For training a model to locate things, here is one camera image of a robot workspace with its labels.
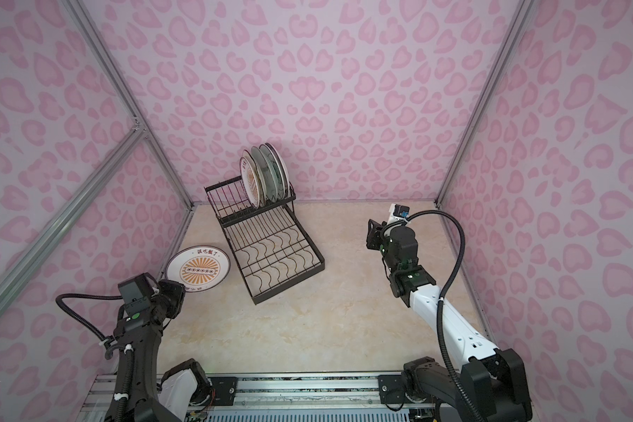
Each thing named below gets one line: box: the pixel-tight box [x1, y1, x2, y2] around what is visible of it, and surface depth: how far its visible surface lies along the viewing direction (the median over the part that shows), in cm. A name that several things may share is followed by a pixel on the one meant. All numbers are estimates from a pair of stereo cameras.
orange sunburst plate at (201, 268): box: [164, 245, 232, 293], surface depth 90 cm
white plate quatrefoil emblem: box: [259, 144, 286, 201], surface depth 84 cm
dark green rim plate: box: [263, 143, 292, 202], surface depth 84 cm
